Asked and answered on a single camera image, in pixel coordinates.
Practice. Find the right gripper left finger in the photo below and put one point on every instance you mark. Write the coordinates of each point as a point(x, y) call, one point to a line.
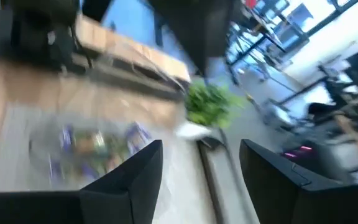
point(104, 205)

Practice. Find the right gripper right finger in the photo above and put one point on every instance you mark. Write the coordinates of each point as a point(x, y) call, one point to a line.
point(291, 202)

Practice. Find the green purple granola bar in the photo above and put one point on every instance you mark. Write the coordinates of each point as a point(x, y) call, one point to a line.
point(132, 137)
point(79, 140)
point(73, 171)

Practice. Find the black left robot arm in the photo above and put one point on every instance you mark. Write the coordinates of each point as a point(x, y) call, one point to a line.
point(36, 37)

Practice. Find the clear plastic bin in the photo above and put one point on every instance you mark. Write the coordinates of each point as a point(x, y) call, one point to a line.
point(104, 149)

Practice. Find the small green potted plant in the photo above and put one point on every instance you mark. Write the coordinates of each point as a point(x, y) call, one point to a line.
point(210, 105)

